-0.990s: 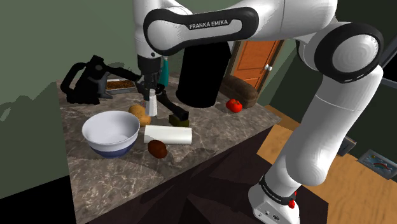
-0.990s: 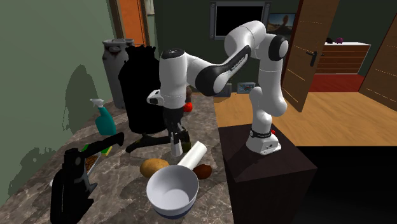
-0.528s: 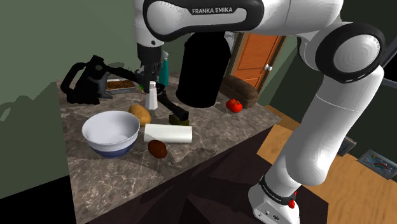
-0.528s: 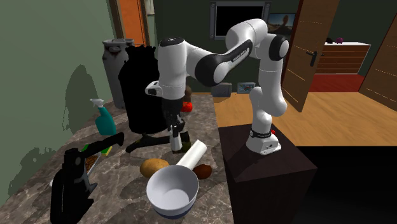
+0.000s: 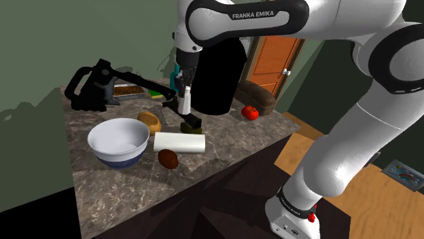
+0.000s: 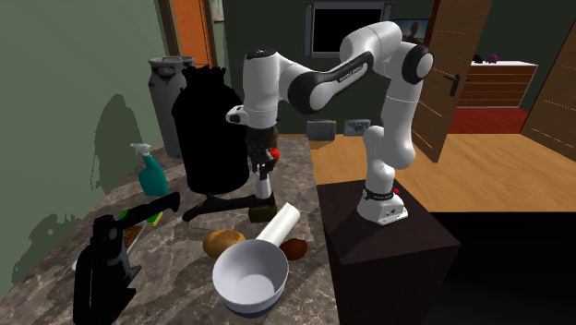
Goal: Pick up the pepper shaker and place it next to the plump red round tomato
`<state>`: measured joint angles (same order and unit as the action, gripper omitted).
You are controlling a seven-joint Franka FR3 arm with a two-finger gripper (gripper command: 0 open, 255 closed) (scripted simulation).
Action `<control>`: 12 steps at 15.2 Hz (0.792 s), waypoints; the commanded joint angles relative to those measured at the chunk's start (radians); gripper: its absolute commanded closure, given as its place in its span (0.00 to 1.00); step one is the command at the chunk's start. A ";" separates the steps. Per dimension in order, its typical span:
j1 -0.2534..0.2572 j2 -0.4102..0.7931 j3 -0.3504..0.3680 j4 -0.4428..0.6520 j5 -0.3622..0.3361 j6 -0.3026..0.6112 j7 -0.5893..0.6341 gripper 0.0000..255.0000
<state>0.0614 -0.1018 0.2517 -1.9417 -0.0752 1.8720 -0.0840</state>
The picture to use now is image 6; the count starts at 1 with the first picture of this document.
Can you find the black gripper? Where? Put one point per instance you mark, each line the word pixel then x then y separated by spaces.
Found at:
pixel 259 137

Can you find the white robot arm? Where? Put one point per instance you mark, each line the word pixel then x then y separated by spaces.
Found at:
pixel 396 117

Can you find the small red round thing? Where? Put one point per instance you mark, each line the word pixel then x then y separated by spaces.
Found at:
pixel 274 154

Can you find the large black sack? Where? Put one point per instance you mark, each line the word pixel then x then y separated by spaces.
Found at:
pixel 211 135

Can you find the white and olive bottle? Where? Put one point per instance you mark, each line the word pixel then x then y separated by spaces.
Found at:
pixel 263 198

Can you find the small grey box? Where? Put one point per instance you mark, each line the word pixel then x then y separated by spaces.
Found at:
pixel 321 129

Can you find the small framed picture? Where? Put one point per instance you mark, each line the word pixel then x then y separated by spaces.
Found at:
pixel 357 127

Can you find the yellow-brown potato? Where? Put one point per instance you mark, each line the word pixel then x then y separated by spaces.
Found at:
pixel 220 243

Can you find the teal spray bottle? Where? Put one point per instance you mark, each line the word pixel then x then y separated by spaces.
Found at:
pixel 152 178

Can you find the dark brown potato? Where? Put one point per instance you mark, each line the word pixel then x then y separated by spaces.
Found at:
pixel 295 249

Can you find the orange door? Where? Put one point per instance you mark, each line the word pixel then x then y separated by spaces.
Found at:
pixel 191 31

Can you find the green and yellow sponge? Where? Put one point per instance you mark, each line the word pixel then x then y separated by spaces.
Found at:
pixel 157 219

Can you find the metal tray with brown filling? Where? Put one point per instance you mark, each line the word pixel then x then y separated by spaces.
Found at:
pixel 133 235

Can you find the dark robot stand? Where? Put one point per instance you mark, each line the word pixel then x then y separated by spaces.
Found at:
pixel 387 265

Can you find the black upright appliance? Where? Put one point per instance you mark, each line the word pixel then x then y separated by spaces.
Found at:
pixel 101 279

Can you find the wooden chest of drawers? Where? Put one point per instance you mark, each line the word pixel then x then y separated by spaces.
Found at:
pixel 497 85

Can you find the black window with grey frame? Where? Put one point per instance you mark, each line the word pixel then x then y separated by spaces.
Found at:
pixel 337 29

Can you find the wall picture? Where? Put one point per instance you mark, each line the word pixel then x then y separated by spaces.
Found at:
pixel 416 30

